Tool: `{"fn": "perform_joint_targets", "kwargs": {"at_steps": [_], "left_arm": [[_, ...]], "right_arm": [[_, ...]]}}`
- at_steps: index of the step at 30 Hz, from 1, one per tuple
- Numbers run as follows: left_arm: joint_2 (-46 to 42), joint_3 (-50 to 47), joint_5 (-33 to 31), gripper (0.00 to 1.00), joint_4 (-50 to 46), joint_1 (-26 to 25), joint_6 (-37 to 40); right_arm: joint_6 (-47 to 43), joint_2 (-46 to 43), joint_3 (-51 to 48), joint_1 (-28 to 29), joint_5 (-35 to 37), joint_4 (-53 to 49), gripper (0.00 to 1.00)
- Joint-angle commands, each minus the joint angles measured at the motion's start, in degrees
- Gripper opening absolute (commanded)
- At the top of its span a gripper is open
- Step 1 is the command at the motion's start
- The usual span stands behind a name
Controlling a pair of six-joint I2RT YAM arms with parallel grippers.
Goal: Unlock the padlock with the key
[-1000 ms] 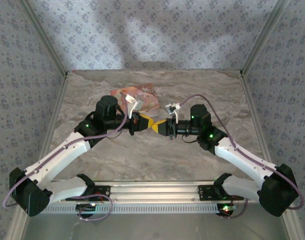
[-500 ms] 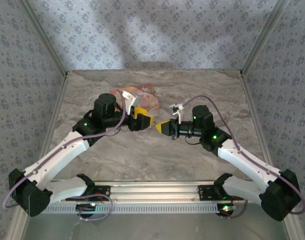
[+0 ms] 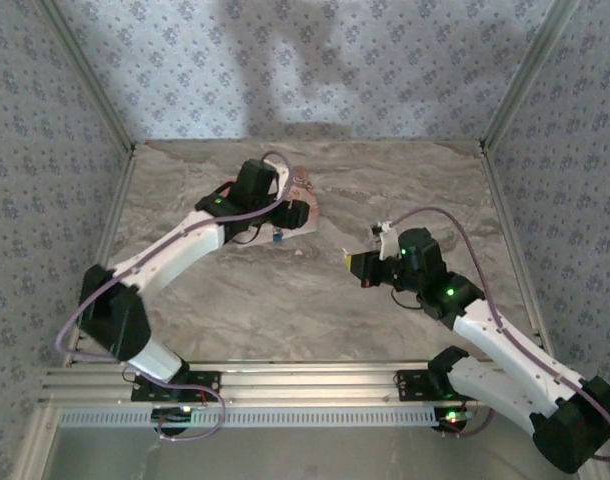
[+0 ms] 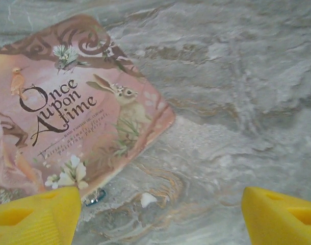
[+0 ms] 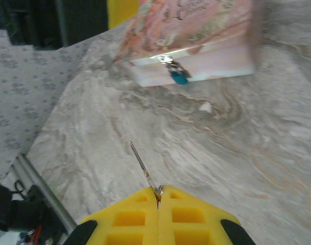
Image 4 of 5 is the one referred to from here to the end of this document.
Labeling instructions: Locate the pink illustrated storybook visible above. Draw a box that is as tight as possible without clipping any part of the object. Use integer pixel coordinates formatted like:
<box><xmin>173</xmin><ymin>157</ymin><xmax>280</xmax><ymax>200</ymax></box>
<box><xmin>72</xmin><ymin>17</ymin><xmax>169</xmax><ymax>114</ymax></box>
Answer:
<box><xmin>0</xmin><ymin>14</ymin><xmax>177</xmax><ymax>205</ymax></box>

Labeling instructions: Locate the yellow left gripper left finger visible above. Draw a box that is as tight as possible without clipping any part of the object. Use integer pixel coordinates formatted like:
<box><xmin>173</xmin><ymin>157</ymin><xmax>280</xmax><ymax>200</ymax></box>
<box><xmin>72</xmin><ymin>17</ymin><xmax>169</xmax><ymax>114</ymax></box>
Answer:
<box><xmin>0</xmin><ymin>186</ymin><xmax>82</xmax><ymax>245</ymax></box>

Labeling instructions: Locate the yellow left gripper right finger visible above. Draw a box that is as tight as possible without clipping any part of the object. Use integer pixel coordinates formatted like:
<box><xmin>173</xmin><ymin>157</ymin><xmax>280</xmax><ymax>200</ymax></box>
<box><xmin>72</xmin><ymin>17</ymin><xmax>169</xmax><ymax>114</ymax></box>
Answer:
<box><xmin>241</xmin><ymin>186</ymin><xmax>311</xmax><ymax>245</ymax></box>

